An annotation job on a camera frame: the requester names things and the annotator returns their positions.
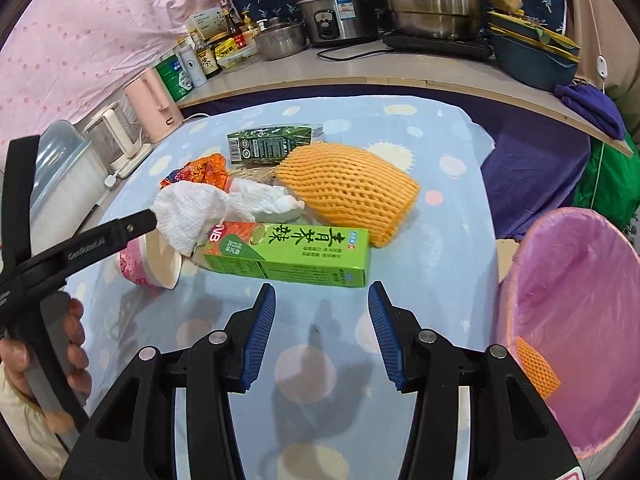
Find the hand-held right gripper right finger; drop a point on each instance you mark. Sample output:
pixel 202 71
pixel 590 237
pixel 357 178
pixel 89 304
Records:
pixel 385 335

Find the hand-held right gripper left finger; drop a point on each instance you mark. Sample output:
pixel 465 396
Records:
pixel 260 335

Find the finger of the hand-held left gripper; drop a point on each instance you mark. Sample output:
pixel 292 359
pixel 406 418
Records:
pixel 100 245

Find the pink paper cup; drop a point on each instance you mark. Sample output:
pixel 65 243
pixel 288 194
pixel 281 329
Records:
pixel 155 265

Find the light green carton box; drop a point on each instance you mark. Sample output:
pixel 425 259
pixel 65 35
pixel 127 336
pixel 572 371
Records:
pixel 300 260

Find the white paper towel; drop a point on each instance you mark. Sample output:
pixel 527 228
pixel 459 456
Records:
pixel 190 215

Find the orange snack wrapper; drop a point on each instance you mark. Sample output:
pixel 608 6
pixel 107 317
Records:
pixel 200 170

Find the large orange foam fruit net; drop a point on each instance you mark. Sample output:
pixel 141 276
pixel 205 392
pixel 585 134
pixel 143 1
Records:
pixel 345 190

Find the dark green drink carton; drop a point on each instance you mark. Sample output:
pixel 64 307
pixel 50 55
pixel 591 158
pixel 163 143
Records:
pixel 270 142

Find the pink trash bin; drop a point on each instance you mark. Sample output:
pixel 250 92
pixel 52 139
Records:
pixel 590 280

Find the person's left forearm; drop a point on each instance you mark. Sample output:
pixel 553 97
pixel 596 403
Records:
pixel 25 425

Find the person's left hand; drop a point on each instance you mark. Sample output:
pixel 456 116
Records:
pixel 15 360

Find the blue dotted tablecloth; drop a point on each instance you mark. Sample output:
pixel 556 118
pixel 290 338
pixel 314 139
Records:
pixel 320 310

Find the white power plug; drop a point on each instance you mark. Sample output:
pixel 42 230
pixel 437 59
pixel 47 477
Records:
pixel 111 179

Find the white electric kettle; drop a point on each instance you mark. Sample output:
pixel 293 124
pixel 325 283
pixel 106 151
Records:
pixel 115 135

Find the pink electric kettle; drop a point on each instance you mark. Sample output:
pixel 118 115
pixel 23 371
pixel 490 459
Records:
pixel 155 105

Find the small orange foam net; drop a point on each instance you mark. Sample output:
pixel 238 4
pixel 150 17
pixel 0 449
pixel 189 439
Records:
pixel 537 367

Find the green and white can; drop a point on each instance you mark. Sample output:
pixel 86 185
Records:
pixel 172 77

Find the dark soy sauce bottle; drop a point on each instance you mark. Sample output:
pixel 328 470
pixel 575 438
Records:
pixel 206 60

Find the dark purple sheet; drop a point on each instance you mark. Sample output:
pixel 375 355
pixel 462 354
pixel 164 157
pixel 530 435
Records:
pixel 530 175

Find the pink dotted curtain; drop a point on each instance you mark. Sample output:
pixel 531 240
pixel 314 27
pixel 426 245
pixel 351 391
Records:
pixel 100 20

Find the clear plastic food container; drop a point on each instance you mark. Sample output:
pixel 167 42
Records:
pixel 237 60

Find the white carton box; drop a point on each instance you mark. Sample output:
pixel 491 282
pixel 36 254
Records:
pixel 205 21

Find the tall dark glass bottle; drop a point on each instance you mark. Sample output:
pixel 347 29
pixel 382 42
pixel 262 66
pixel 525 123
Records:
pixel 231 20

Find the yellow oil bottle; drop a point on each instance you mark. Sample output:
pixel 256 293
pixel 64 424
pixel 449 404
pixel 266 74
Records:
pixel 248 30

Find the small steel pot with lid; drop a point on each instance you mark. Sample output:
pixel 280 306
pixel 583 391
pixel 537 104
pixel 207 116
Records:
pixel 280 42

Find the small white pump bottle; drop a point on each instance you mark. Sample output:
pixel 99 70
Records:
pixel 262 27

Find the green bag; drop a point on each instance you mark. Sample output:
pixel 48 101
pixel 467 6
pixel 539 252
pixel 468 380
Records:
pixel 610 180

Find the black induction cooker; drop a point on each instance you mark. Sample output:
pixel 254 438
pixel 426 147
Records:
pixel 450 50

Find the stack of blue yellow basins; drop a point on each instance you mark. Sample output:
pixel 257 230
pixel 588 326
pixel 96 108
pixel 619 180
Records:
pixel 530 67

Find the folded purple cloth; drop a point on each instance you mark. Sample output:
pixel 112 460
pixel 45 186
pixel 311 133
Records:
pixel 590 107

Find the steel rice cooker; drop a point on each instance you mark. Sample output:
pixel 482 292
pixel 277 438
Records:
pixel 340 15

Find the large steel steamer pot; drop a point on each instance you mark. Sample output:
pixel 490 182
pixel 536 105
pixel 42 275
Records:
pixel 430 5

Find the beige curtain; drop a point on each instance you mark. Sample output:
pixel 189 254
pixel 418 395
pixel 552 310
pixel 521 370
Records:
pixel 615 20

